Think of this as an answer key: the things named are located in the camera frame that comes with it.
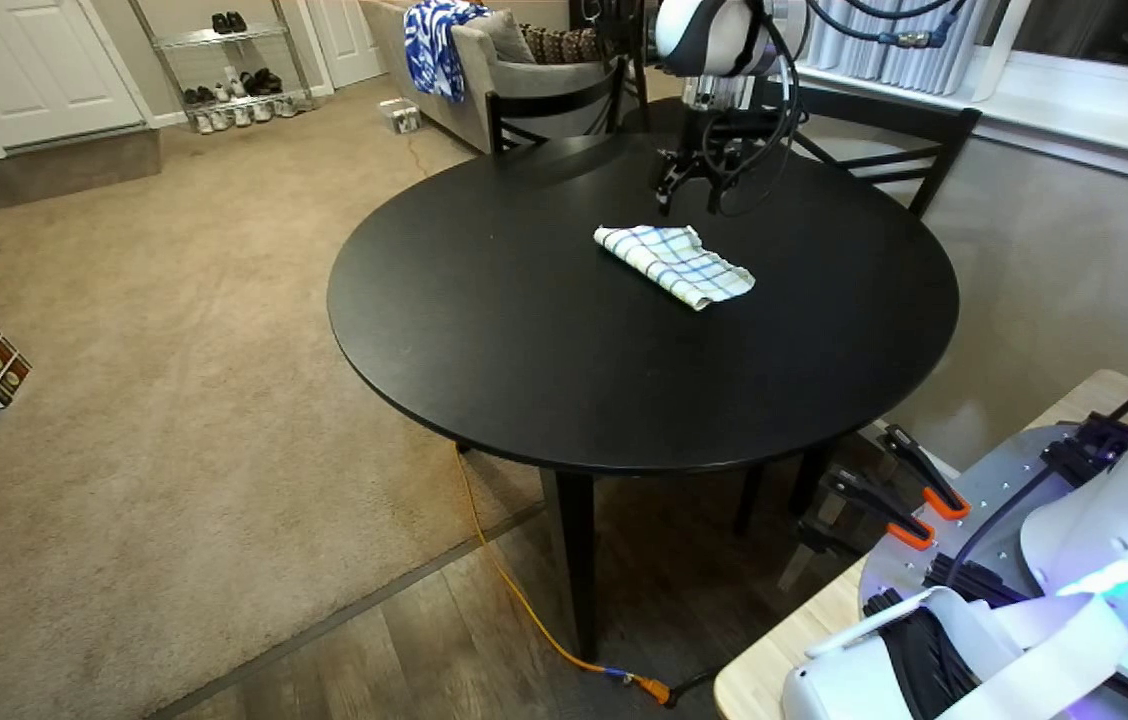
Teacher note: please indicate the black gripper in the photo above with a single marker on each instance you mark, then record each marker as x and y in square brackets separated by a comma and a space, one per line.
[729, 125]

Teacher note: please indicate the white checkered towel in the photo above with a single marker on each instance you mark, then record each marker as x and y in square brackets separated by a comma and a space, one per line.
[676, 261]

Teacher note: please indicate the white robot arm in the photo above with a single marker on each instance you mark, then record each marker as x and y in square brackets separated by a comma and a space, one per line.
[722, 36]

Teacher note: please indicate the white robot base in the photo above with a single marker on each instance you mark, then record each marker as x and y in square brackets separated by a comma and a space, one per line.
[1067, 531]

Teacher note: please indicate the black chair left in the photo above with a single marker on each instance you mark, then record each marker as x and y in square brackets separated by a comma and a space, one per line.
[530, 122]

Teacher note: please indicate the black chair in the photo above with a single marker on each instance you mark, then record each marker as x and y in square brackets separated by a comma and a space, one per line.
[530, 122]
[853, 147]

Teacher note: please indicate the black chair right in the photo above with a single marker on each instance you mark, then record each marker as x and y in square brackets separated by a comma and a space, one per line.
[853, 147]

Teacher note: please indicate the grey sofa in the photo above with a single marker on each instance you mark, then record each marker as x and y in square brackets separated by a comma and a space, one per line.
[493, 58]

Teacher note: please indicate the white window curtain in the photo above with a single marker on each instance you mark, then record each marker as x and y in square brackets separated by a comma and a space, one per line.
[916, 46]

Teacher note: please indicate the round black table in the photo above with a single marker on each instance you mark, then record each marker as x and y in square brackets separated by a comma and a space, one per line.
[480, 309]

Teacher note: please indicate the blue white blanket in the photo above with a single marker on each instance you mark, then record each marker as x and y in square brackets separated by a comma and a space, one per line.
[429, 51]

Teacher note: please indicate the orange black clamp lower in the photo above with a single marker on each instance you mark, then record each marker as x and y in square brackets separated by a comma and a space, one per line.
[901, 525]

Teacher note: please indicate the orange black clamp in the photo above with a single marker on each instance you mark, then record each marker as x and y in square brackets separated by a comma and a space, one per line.
[936, 495]
[901, 525]

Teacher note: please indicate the orange black clamp upper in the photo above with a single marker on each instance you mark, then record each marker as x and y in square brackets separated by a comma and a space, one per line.
[936, 495]

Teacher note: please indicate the shoe rack shelf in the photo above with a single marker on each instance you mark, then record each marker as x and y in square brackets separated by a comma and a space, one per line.
[229, 60]

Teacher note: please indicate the white VR headset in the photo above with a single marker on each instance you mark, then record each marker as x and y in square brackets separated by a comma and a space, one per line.
[950, 657]

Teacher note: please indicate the white door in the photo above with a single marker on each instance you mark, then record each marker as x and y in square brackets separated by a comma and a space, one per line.
[55, 74]

